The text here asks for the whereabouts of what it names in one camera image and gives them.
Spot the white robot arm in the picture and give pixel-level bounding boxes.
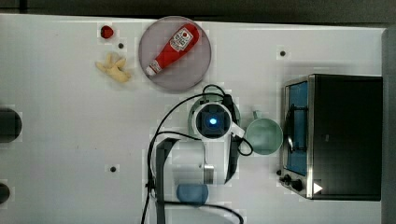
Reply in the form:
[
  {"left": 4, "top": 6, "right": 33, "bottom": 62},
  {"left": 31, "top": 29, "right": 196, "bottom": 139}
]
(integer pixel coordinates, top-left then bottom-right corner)
[{"left": 155, "top": 100, "right": 245, "bottom": 224}]

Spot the grey round plate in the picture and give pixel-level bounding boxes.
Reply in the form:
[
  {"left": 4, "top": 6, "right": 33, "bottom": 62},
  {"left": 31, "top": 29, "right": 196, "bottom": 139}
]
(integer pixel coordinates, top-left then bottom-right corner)
[{"left": 138, "top": 16, "right": 211, "bottom": 91}]

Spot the green mug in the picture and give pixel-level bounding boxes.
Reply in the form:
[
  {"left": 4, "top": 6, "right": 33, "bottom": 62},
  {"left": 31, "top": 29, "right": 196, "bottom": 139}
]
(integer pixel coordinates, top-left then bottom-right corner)
[{"left": 245, "top": 110, "right": 283, "bottom": 155}]

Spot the red ketchup bottle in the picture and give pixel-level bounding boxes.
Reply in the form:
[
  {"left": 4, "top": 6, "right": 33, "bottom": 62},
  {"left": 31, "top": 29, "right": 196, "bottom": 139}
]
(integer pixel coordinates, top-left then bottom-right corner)
[{"left": 145, "top": 23, "right": 201, "bottom": 76}]

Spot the blue bowl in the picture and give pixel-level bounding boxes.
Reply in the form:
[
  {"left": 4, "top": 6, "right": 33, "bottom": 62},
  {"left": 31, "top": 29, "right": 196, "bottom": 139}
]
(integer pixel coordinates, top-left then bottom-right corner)
[{"left": 177, "top": 184, "right": 208, "bottom": 205}]

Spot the yellow toy ginger root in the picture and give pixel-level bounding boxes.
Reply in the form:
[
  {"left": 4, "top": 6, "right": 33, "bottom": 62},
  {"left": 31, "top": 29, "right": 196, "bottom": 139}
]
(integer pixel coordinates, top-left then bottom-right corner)
[{"left": 95, "top": 53, "right": 131, "bottom": 83}]

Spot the red toy strawberry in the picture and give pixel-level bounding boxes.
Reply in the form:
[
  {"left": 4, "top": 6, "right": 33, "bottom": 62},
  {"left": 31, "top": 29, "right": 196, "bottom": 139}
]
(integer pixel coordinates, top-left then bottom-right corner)
[{"left": 100, "top": 25, "right": 114, "bottom": 39}]

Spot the black toaster oven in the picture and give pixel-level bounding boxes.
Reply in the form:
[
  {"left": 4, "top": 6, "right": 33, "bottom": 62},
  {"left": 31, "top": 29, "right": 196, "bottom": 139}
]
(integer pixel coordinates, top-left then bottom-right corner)
[{"left": 276, "top": 74, "right": 383, "bottom": 202}]

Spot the black cylinder at table edge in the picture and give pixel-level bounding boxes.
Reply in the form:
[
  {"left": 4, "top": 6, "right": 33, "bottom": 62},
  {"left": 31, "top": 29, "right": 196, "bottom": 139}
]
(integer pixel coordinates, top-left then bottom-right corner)
[{"left": 0, "top": 108, "right": 22, "bottom": 143}]

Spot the small black cylinder lower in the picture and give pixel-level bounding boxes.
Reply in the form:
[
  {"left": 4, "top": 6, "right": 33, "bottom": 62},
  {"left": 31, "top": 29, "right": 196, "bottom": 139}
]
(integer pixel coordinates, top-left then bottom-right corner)
[{"left": 0, "top": 183, "right": 10, "bottom": 203}]

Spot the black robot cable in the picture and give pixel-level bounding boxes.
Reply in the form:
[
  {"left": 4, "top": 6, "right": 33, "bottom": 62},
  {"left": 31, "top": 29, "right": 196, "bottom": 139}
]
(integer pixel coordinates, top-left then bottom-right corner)
[{"left": 140, "top": 83, "right": 254, "bottom": 224}]

